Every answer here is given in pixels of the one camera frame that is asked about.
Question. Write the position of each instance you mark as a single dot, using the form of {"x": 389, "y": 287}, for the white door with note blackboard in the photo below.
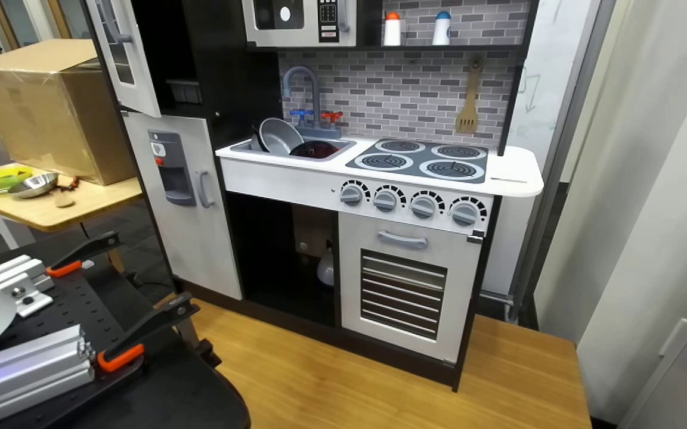
{"x": 142, "y": 80}

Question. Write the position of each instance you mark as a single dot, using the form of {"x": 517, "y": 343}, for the white tall cabinet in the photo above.
{"x": 662, "y": 239}

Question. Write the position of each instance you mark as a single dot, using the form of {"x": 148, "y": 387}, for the grey stove knob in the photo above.
{"x": 387, "y": 198}
{"x": 351, "y": 194}
{"x": 426, "y": 206}
{"x": 466, "y": 213}

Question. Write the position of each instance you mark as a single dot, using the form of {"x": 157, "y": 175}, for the grey plastic jug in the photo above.
{"x": 329, "y": 270}

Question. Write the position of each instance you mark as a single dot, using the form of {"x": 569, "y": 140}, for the dark red round lid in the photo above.
{"x": 317, "y": 148}

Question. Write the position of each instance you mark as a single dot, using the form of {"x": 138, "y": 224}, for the black and white toy kitchen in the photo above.
{"x": 281, "y": 181}

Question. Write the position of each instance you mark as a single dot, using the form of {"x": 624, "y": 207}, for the grey four burner hob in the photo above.
{"x": 418, "y": 158}

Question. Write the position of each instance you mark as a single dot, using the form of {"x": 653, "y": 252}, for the grey toy pot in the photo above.
{"x": 277, "y": 136}

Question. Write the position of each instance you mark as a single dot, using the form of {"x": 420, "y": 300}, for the grey toy faucet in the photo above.
{"x": 287, "y": 90}

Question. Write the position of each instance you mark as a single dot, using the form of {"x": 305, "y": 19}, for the wooden toy spatula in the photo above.
{"x": 469, "y": 114}

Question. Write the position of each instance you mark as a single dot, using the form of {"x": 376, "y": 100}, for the wooden platform board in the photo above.
{"x": 345, "y": 389}

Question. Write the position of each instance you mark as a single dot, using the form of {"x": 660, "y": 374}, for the white bottle orange cap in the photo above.
{"x": 393, "y": 31}

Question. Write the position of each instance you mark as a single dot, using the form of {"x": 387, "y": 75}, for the toy microwave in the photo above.
{"x": 296, "y": 25}

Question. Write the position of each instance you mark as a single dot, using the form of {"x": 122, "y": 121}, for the white bottle blue cap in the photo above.
{"x": 443, "y": 31}

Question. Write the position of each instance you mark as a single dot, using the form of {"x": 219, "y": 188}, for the black orange bar clamp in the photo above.
{"x": 83, "y": 252}
{"x": 148, "y": 324}

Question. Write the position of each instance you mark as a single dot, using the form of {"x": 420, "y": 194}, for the black perforated robot table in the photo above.
{"x": 177, "y": 397}

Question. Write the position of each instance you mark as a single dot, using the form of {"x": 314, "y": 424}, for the light wooden table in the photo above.
{"x": 83, "y": 204}

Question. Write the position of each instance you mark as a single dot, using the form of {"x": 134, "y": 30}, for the small brown item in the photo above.
{"x": 66, "y": 194}

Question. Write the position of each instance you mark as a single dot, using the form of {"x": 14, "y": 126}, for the metal bowl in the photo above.
{"x": 35, "y": 184}

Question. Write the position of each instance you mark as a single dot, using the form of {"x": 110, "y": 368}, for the large cardboard box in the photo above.
{"x": 48, "y": 109}

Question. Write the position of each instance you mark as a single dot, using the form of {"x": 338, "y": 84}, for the yellow green toy item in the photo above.
{"x": 2, "y": 176}

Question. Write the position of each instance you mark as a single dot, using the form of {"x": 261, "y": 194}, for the large aluminium extrusion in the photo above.
{"x": 24, "y": 373}

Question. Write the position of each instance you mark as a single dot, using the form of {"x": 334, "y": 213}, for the small aluminium extrusion with bracket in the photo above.
{"x": 14, "y": 274}

